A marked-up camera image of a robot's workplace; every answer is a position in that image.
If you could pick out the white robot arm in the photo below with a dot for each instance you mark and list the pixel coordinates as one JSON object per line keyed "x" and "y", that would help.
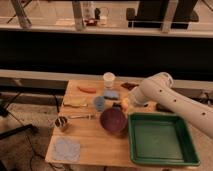
{"x": 158, "y": 88}

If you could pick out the purple bowl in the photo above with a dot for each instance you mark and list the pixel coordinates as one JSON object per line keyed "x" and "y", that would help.
{"x": 113, "y": 120}

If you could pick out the blue sponge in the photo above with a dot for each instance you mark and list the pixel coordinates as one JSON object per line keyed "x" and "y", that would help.
{"x": 111, "y": 94}

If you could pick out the white plastic cup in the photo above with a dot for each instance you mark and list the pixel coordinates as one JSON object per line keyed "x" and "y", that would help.
{"x": 109, "y": 79}

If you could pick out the blue small cup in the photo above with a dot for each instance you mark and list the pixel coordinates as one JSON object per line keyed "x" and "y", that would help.
{"x": 99, "y": 103}

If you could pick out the orange carrot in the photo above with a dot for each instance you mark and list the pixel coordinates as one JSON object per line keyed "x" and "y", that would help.
{"x": 87, "y": 89}

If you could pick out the brown grape bunch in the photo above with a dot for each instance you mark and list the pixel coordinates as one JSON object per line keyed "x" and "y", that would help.
{"x": 129, "y": 86}

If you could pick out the yellow banana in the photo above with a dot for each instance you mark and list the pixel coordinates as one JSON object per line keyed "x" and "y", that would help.
{"x": 75, "y": 102}

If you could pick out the metal fork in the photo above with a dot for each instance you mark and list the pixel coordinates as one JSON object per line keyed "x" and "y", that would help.
{"x": 89, "y": 116}

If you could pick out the black rectangular block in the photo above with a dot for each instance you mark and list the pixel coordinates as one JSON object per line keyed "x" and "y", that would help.
{"x": 159, "y": 107}

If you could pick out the small metal can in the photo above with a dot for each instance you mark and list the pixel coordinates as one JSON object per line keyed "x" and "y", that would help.
{"x": 61, "y": 123}

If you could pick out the green plastic tray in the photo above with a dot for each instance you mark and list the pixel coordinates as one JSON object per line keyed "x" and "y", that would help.
{"x": 160, "y": 140}

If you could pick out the blue cloth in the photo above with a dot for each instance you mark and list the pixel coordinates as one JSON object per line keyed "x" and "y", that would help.
{"x": 65, "y": 149}

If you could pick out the black handled spatula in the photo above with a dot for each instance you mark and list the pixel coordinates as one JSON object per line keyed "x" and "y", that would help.
{"x": 117, "y": 106}

